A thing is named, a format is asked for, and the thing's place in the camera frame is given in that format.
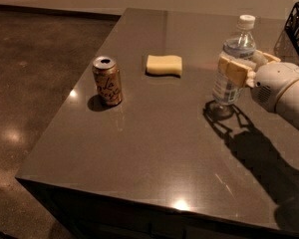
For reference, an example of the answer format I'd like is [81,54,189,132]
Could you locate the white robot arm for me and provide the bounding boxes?
[218,50,299,130]

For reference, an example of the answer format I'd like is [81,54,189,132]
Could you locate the orange soda can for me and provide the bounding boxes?
[92,56,123,107]

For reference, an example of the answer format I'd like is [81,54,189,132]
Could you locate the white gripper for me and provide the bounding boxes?
[218,50,299,113]

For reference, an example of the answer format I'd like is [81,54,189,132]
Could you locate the yellow sponge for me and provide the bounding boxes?
[146,55,182,77]

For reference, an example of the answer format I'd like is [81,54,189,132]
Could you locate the clear plastic water bottle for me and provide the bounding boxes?
[212,15,256,106]

